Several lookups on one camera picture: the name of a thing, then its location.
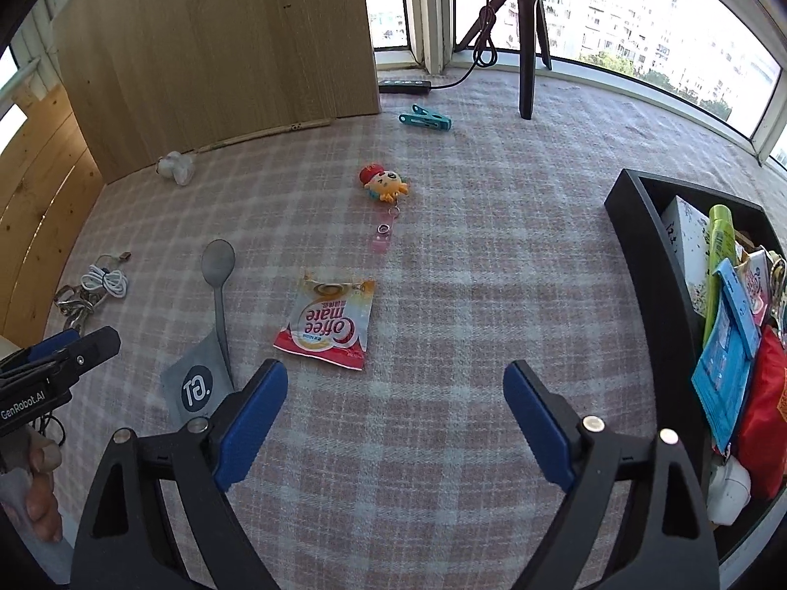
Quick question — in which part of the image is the green tube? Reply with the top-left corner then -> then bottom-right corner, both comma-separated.
701,204 -> 745,345

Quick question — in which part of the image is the red white creamer packet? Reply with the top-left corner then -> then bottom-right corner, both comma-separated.
272,268 -> 377,371

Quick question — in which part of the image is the large blue packet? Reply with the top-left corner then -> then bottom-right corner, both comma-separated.
692,295 -> 756,452

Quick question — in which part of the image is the light oak panel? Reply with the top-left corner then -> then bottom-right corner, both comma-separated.
52,0 -> 383,184

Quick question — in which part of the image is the teal clothespin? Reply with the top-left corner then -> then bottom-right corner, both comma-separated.
398,104 -> 453,133

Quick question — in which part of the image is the white speckled box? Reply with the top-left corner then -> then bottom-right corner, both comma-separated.
661,195 -> 714,317

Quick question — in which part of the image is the black tripod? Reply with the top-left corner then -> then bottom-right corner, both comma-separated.
455,0 -> 552,120

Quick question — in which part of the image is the black tripod cable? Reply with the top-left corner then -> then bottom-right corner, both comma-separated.
427,0 -> 500,92

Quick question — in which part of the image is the person's left hand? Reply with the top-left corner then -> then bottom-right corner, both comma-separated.
0,429 -> 65,545

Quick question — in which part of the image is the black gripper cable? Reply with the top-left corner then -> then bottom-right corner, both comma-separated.
30,414 -> 66,444

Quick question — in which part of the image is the octopus toy badge reel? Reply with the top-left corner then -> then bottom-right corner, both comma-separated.
358,163 -> 412,254

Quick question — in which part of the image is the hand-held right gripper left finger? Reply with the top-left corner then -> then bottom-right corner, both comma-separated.
70,358 -> 290,590

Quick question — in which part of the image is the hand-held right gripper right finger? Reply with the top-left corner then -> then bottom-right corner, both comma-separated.
503,359 -> 720,590

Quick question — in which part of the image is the white round object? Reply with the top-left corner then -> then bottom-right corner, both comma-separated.
706,455 -> 752,526

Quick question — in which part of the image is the metal spring clip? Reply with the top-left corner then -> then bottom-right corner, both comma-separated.
54,284 -> 94,309
61,304 -> 102,334

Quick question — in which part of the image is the pine plank board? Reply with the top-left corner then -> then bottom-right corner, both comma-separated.
0,83 -> 105,336

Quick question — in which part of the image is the pink patterned packet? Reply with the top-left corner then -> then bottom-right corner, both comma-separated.
738,249 -> 777,328

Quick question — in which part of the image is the grey spoon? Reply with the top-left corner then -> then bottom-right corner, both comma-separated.
201,238 -> 238,382

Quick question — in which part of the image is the small white plastic object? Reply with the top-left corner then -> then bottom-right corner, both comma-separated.
156,150 -> 196,186

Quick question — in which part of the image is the black container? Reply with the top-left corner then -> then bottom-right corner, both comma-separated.
604,169 -> 787,566

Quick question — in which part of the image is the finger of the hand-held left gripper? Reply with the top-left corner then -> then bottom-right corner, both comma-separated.
37,326 -> 121,382
0,329 -> 82,376

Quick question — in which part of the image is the grey square packet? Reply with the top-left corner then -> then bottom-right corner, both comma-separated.
161,327 -> 236,431

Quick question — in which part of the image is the small blue packet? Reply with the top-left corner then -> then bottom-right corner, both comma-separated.
713,258 -> 763,358

